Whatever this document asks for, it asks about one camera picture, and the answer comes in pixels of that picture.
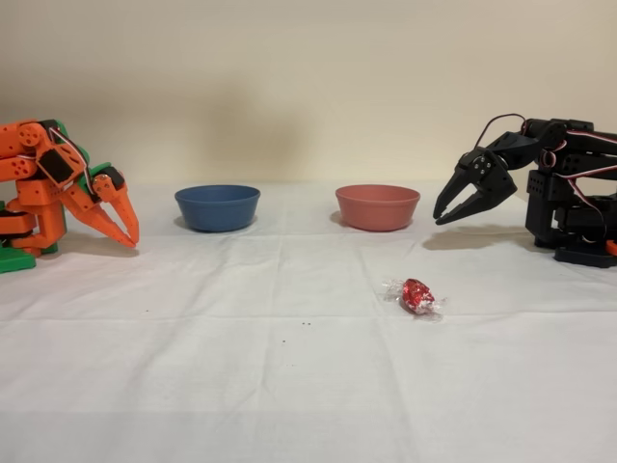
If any white tablecloth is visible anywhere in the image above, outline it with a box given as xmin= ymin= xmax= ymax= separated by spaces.
xmin=0 ymin=180 xmax=617 ymax=463

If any black arm servo cable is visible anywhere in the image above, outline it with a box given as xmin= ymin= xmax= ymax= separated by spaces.
xmin=474 ymin=113 xmax=529 ymax=150

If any blue bowl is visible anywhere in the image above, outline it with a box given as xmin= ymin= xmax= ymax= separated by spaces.
xmin=174 ymin=184 xmax=262 ymax=233

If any red bowl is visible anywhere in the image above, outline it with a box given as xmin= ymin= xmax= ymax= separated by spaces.
xmin=335 ymin=183 xmax=421 ymax=232

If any red candy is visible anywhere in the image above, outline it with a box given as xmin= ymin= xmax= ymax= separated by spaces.
xmin=382 ymin=277 xmax=448 ymax=323

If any orange arm servo cable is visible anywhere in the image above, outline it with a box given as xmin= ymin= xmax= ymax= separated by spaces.
xmin=47 ymin=123 xmax=95 ymax=197

